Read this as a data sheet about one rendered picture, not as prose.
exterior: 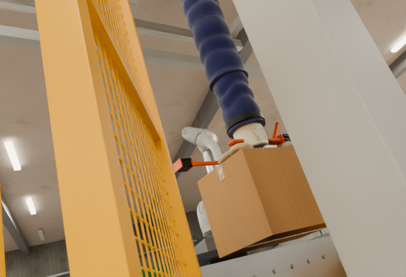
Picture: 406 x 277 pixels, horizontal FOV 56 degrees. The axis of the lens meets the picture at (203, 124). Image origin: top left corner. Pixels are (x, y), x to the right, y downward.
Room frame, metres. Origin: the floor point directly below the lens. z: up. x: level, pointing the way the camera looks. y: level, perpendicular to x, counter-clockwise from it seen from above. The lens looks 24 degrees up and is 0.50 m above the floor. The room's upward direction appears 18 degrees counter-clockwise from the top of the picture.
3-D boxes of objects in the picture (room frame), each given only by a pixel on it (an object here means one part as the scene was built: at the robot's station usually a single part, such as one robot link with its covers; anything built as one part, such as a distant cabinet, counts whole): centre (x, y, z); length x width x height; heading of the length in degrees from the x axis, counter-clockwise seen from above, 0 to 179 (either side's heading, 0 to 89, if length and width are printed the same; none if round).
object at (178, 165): (2.00, 0.17, 1.19); 0.09 x 0.08 x 0.05; 39
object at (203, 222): (2.59, 0.14, 1.00); 0.18 x 0.16 x 0.22; 148
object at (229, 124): (1.99, -0.22, 1.31); 0.23 x 0.23 x 0.04
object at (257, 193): (2.00, -0.24, 0.87); 0.60 x 0.40 x 0.40; 130
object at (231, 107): (1.99, -0.22, 1.80); 0.22 x 0.22 x 1.04
